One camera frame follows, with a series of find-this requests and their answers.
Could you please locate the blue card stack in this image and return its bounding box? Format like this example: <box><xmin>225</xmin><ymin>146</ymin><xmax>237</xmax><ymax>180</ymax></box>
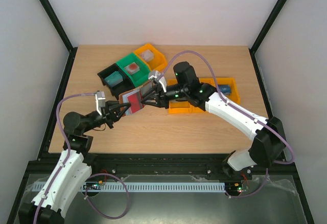
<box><xmin>219</xmin><ymin>84</ymin><xmax>232</xmax><ymax>96</ymax></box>

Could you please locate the black frame post left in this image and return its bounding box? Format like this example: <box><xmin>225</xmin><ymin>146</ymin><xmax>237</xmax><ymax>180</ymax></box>
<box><xmin>27</xmin><ymin>0</ymin><xmax>75</xmax><ymax>52</ymax></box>

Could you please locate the yellow bin near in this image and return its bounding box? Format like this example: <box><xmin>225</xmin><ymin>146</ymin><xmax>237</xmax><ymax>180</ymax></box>
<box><xmin>168</xmin><ymin>78</ymin><xmax>192</xmax><ymax>115</ymax></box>

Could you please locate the teal card stack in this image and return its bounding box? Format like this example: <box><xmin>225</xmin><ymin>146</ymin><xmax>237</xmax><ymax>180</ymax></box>
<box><xmin>105</xmin><ymin>71</ymin><xmax>123</xmax><ymax>87</ymax></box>

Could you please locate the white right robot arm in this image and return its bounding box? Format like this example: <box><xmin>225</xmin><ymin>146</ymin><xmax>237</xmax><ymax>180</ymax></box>
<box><xmin>142</xmin><ymin>61</ymin><xmax>286</xmax><ymax>179</ymax></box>

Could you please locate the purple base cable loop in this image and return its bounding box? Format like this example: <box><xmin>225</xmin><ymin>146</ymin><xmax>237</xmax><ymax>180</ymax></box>
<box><xmin>83</xmin><ymin>173</ymin><xmax>128</xmax><ymax>219</ymax></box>

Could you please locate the green bin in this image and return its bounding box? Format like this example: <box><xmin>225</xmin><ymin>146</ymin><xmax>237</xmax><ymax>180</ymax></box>
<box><xmin>116</xmin><ymin>53</ymin><xmax>150</xmax><ymax>87</ymax></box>

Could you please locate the red white card stack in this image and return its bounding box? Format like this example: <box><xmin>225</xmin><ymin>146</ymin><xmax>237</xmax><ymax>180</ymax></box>
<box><xmin>124</xmin><ymin>62</ymin><xmax>140</xmax><ymax>75</ymax></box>

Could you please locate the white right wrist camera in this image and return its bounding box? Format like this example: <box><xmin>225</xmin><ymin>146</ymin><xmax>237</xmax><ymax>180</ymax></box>
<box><xmin>148</xmin><ymin>70</ymin><xmax>167</xmax><ymax>93</ymax></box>

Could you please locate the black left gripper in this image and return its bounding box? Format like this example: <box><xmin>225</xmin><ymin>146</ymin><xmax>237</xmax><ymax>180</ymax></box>
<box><xmin>83</xmin><ymin>101</ymin><xmax>131</xmax><ymax>133</ymax></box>

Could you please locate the brown leather card holder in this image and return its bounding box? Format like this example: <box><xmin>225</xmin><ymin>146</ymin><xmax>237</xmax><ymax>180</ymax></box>
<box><xmin>119</xmin><ymin>81</ymin><xmax>152</xmax><ymax>116</ymax></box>

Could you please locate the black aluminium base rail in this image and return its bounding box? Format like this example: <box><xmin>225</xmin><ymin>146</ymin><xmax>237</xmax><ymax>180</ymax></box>
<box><xmin>86</xmin><ymin>153</ymin><xmax>259</xmax><ymax>177</ymax></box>

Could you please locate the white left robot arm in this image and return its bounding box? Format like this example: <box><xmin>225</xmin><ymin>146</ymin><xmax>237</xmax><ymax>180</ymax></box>
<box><xmin>18</xmin><ymin>101</ymin><xmax>131</xmax><ymax>223</ymax></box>

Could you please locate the yellow bin far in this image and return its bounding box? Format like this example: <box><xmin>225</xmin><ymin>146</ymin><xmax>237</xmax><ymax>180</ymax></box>
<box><xmin>216</xmin><ymin>77</ymin><xmax>241</xmax><ymax>104</ymax></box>

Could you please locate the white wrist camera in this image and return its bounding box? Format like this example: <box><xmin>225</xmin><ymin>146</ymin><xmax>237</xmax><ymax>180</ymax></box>
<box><xmin>148</xmin><ymin>70</ymin><xmax>167</xmax><ymax>93</ymax></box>
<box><xmin>95</xmin><ymin>91</ymin><xmax>106</xmax><ymax>115</ymax></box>

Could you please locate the white slotted cable duct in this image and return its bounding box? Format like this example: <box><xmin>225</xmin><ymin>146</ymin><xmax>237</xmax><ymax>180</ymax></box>
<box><xmin>32</xmin><ymin>181</ymin><xmax>227</xmax><ymax>193</ymax></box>

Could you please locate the yellow bin left group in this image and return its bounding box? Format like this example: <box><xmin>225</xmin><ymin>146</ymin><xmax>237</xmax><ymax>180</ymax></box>
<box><xmin>133</xmin><ymin>43</ymin><xmax>168</xmax><ymax>72</ymax></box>

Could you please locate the yellow bin middle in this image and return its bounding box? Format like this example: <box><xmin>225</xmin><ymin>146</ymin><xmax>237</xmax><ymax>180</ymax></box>
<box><xmin>190</xmin><ymin>78</ymin><xmax>217</xmax><ymax>113</ymax></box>

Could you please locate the black frame post right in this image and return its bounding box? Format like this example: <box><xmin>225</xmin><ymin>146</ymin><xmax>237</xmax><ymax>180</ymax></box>
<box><xmin>250</xmin><ymin>0</ymin><xmax>301</xmax><ymax>52</ymax></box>

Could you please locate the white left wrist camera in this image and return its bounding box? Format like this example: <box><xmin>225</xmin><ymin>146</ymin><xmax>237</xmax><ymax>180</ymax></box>
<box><xmin>95</xmin><ymin>91</ymin><xmax>106</xmax><ymax>115</ymax></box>

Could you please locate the black bin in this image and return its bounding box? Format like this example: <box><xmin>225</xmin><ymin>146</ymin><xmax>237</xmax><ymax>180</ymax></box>
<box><xmin>97</xmin><ymin>63</ymin><xmax>135</xmax><ymax>100</ymax></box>

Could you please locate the black frame post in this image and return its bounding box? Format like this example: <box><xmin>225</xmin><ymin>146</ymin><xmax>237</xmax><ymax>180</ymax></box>
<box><xmin>27</xmin><ymin>0</ymin><xmax>75</xmax><ymax>52</ymax></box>
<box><xmin>250</xmin><ymin>0</ymin><xmax>301</xmax><ymax>52</ymax></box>

